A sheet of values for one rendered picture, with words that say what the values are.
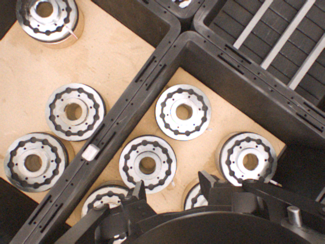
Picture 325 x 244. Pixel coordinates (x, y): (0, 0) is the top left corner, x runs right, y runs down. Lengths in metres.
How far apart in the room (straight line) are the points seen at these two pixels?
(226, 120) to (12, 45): 0.43
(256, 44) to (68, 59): 0.37
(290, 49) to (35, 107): 0.52
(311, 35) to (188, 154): 0.35
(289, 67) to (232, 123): 0.16
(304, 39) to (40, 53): 0.52
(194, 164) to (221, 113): 0.12
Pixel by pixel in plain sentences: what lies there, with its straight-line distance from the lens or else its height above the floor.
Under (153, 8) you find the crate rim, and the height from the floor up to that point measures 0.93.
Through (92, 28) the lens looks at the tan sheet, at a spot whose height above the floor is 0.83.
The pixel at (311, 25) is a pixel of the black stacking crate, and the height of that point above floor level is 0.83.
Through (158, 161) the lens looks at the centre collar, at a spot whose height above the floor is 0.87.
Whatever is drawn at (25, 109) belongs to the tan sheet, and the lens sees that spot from 0.41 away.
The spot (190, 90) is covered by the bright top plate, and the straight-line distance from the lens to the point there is 0.32.
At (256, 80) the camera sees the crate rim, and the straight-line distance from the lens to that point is 0.28.
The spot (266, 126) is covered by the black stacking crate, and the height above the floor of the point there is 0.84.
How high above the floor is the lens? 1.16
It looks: 87 degrees down
